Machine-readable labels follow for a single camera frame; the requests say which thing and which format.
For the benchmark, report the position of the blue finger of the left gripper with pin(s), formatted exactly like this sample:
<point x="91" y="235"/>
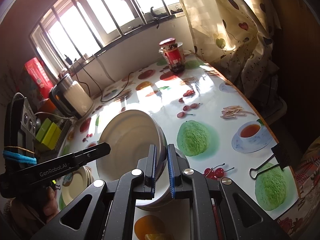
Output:
<point x="83" y="157"/>

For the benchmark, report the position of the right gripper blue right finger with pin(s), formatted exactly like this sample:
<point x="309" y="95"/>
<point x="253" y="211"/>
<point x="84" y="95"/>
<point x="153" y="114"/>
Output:
<point x="192" y="185"/>

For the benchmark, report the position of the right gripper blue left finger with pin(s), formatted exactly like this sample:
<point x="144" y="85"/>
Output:
<point x="138" y="184"/>

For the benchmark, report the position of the white blue-striped bowl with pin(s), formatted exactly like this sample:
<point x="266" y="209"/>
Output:
<point x="162" y="185"/>
<point x="129" y="136"/>

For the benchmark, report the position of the stainless steel bowl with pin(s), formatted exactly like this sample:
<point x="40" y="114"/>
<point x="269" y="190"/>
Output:
<point x="182" y="160"/>

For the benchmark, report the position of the person's left hand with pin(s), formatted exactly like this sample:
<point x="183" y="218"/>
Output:
<point x="34" y="209"/>

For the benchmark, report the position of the zigzag patterned tray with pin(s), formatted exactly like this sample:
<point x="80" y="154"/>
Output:
<point x="66" y="125"/>

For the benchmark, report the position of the upper green box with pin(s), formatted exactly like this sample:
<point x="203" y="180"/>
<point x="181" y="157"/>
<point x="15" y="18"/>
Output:
<point x="43" y="129"/>

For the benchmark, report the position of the fruit printed tablecloth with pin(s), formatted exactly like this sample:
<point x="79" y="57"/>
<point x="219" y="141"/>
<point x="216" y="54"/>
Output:
<point x="207" y="120"/>

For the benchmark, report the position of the white electric kettle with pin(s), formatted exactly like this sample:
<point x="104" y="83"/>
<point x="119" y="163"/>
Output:
<point x="71" y="99"/>

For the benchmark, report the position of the orange box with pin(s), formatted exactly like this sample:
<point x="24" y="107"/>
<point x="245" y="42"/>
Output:
<point x="46" y="105"/>

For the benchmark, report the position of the red paper package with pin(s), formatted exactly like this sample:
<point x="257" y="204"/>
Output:
<point x="39" y="76"/>

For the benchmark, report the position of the window with bars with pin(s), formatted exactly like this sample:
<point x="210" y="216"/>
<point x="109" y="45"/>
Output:
<point x="75" y="31"/>

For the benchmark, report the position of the red chili sauce jar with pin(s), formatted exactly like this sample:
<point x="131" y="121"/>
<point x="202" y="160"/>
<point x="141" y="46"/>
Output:
<point x="171" y="51"/>

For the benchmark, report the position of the black hook on windowsill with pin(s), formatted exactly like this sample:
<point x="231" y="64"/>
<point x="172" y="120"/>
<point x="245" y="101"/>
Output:
<point x="156" y="17"/>

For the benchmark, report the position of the heart patterned curtain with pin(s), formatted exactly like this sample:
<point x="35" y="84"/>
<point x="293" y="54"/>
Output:
<point x="235" y="37"/>

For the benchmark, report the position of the black camera box left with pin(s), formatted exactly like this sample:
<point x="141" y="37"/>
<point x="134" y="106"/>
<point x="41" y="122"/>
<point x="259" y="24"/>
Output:
<point x="19" y="134"/>

